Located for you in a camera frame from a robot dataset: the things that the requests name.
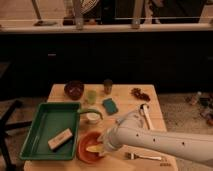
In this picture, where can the small green cup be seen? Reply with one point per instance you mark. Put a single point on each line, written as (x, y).
(91, 97)

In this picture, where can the wooden table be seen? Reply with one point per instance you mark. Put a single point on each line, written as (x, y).
(116, 161)

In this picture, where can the teal sponge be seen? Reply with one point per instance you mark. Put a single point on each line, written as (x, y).
(110, 106)

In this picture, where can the brown dried chili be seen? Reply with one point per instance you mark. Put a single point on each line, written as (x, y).
(138, 94)

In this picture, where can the wooden block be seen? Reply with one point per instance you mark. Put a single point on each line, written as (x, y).
(59, 139)

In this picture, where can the yellow banana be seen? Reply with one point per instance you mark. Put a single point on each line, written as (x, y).
(95, 149)

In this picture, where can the purple bowl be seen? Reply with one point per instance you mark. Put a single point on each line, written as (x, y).
(74, 89)

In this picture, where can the silver fork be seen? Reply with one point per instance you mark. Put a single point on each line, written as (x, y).
(133, 156)

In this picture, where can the green plastic tray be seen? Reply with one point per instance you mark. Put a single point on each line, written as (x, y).
(51, 119)

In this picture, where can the small metal cup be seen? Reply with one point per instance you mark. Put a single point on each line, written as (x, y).
(107, 86)

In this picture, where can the black office chair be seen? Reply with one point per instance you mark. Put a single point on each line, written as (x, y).
(6, 94)

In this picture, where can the orange bowl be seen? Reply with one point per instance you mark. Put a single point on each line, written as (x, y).
(89, 139)

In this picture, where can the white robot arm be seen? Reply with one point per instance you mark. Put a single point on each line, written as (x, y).
(128, 130)

